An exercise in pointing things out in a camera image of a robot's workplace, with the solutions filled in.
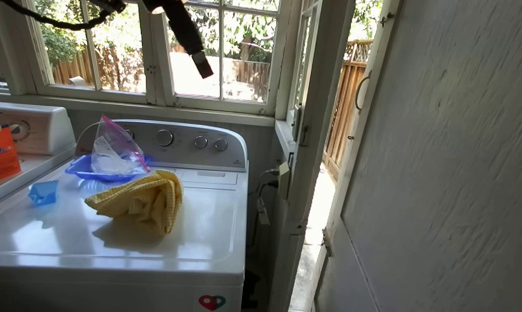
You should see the white washing machine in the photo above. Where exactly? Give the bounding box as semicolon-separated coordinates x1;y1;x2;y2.
0;118;249;312

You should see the wooden fence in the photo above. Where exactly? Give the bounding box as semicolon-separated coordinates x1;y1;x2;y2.
50;38;374;182

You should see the small blue plastic scoop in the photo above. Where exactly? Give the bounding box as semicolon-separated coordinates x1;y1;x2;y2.
28;179;60;208

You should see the white wooden door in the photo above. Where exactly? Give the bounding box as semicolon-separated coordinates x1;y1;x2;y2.
312;0;522;312

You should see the yellow towel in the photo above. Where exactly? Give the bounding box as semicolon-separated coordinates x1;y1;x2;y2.
83;168;184;238

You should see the narrow white window frame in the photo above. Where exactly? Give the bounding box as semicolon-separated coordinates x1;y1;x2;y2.
272;0;357;233

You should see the silver washer knob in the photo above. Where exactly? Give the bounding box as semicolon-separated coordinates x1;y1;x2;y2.
156;129;177;149
211;137;230;155
191;134;210;153

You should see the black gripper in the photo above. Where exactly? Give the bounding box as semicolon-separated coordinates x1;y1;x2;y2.
140;0;215;80

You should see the white dryer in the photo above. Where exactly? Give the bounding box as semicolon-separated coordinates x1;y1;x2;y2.
0;99;78;210

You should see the clear pink-topped zip bag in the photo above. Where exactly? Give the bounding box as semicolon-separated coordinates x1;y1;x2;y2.
90;115;151;177

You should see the metal door handle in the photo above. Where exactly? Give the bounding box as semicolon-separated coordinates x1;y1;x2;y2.
354;71;373;113

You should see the black power cord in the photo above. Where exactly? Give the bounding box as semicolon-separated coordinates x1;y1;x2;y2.
251;165;281;229

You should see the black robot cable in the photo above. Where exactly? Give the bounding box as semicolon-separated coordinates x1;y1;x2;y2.
0;0;128;32

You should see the white wall outlet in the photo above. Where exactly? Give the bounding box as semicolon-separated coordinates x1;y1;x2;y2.
277;160;293;201

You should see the large white window frame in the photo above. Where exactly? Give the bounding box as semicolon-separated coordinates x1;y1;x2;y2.
0;0;302;118

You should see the red heart sticker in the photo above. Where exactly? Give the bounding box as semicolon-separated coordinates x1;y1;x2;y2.
197;293;227;312

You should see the green leafy tree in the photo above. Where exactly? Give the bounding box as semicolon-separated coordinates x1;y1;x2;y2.
0;0;118;66

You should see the blue plastic bag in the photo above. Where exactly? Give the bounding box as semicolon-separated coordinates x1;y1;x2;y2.
64;151;156;186

